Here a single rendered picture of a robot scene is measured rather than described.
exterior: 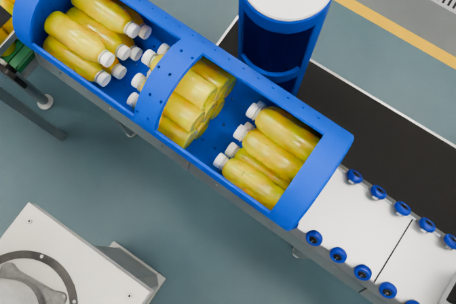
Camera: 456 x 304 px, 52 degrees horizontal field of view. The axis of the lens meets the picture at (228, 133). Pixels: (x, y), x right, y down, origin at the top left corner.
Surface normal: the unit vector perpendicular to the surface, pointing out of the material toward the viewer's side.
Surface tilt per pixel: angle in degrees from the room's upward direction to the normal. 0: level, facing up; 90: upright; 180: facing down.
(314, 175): 10
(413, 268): 0
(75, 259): 2
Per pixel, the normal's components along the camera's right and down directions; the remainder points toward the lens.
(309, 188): -0.24, 0.07
